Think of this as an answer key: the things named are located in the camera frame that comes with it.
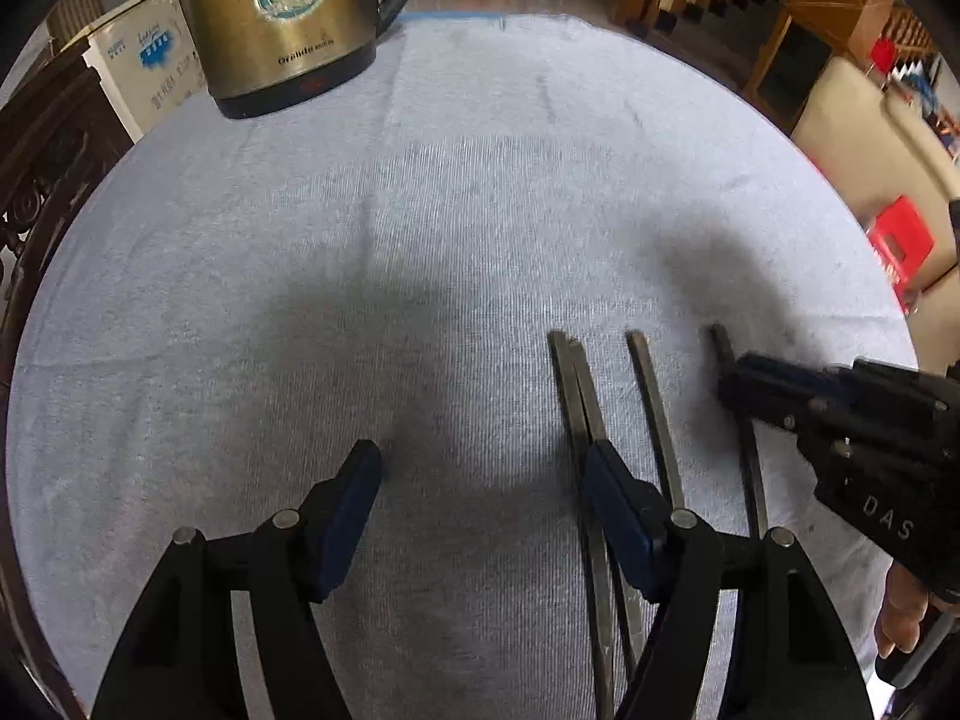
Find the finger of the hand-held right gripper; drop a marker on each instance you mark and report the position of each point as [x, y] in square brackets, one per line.
[825, 382]
[772, 405]

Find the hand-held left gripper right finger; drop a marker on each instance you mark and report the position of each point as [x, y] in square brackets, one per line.
[619, 517]

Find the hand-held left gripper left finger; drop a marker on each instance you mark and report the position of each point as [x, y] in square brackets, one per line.
[345, 525]

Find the person's right hand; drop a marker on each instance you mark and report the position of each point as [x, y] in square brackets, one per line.
[900, 611]

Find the red box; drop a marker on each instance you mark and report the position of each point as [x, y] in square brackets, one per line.
[900, 240]

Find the beige chair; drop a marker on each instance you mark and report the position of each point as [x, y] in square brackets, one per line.
[877, 142]

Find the grey tablecloth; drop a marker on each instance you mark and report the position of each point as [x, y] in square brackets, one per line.
[375, 240]

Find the carved wooden sideboard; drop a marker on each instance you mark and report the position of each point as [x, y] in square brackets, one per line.
[45, 165]

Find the white chest freezer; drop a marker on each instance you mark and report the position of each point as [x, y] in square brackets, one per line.
[150, 60]

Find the brass electric kettle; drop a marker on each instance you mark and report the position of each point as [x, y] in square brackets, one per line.
[285, 22]

